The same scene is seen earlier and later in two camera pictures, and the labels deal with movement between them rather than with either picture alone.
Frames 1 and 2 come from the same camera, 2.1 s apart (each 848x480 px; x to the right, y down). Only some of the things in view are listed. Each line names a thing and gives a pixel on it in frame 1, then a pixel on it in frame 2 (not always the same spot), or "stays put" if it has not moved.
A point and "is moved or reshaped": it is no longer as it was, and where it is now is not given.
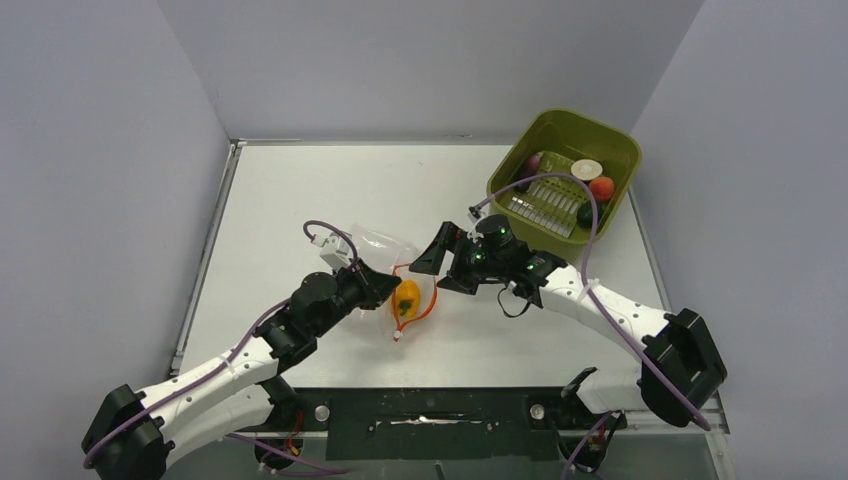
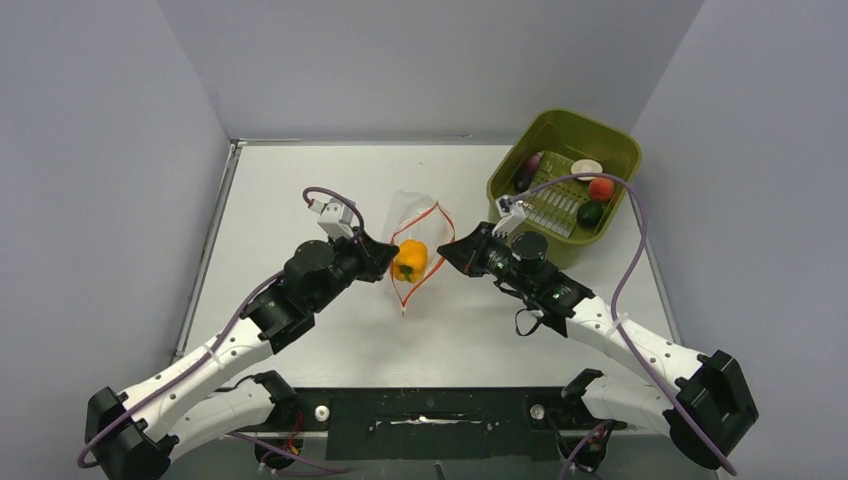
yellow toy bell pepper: [407, 298] -> [411, 260]
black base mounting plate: [438, 423] stays put
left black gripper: [374, 286] -> [374, 256]
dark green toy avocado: [584, 215] stays put
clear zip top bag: [409, 299] is moved or reshaped
